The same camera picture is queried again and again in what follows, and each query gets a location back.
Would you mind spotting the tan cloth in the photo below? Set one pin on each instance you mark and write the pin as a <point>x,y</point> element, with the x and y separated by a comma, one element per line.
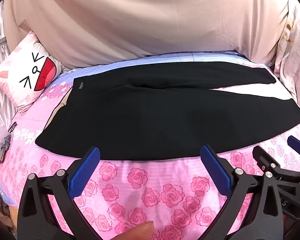
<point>1,210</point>

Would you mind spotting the beige cloth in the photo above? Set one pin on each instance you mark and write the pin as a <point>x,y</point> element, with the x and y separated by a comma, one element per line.
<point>140,17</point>

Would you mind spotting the pink floral bedsheet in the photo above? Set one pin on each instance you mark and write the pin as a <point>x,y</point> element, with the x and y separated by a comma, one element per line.
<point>130,177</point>

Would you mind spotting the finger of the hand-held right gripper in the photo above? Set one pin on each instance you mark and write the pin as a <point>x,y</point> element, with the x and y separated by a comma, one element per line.
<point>262,158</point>
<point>298,143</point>

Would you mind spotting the cat face pillow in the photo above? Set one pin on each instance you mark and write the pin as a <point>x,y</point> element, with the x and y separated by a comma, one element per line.
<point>20,77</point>

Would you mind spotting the pale floral cloth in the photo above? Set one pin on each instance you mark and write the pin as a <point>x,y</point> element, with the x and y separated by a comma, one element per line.
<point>297,55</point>

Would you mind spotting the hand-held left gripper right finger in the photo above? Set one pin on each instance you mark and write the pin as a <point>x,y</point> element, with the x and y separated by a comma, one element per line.
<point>216,170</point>

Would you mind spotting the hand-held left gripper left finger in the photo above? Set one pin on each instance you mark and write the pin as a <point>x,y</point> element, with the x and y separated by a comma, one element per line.
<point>86,170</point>

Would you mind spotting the silver satin cloth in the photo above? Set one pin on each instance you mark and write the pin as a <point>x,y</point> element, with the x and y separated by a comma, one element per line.
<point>0,100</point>

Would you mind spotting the black pants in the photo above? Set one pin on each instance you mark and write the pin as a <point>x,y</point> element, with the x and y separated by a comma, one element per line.
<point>152,120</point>

